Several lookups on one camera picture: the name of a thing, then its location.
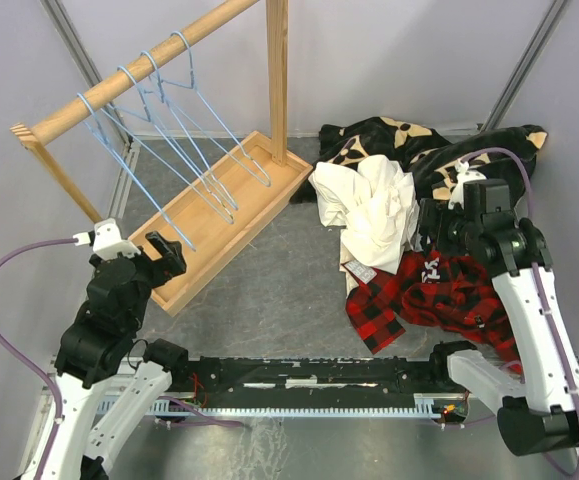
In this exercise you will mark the blue wire hanger front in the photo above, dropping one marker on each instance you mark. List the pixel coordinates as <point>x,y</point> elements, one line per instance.
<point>99,133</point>

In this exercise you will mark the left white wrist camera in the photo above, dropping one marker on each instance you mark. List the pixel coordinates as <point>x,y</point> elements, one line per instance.
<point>106,241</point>

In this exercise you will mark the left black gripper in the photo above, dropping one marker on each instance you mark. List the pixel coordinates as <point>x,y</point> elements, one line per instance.
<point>173,260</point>

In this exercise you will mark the grey slotted cable duct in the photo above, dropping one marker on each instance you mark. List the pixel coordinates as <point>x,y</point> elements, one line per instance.
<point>422,409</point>

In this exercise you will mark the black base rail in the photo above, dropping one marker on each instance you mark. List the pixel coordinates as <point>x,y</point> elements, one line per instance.
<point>341,382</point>

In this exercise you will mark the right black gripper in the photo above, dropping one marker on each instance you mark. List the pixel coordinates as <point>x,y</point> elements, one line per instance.
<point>436,212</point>

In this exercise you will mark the white shirt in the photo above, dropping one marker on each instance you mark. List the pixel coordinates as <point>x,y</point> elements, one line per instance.
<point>374,205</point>

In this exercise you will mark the red black plaid shirt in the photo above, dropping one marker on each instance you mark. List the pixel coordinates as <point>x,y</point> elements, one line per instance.
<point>454,294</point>

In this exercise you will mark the black beige floral blanket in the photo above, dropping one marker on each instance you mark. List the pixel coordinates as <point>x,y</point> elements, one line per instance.
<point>422,151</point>

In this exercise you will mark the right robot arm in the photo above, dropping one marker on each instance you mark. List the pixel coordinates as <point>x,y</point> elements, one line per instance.
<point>540,412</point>

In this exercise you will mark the wooden clothes rack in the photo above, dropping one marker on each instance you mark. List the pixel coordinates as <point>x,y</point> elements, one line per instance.
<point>216,241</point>

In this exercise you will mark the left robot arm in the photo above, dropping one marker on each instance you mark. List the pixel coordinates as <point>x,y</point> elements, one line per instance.
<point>92,350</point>

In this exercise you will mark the blue wire hanger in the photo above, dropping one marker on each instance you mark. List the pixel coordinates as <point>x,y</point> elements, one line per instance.
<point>189,135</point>
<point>250,165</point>
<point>99,133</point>
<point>152,118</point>

